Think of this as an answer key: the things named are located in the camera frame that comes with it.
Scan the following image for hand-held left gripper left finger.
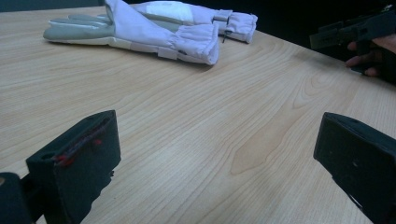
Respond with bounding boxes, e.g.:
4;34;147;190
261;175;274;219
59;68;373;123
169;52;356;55
25;109;122;224

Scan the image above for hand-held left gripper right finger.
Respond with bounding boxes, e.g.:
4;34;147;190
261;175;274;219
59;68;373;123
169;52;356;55
313;111;396;224

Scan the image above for lavender glove with white patch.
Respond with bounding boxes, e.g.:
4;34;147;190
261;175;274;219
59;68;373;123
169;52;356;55
97;0;259;45

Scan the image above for lavender glove with grey palm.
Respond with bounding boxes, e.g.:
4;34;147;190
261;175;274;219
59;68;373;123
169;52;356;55
42;0;220;66

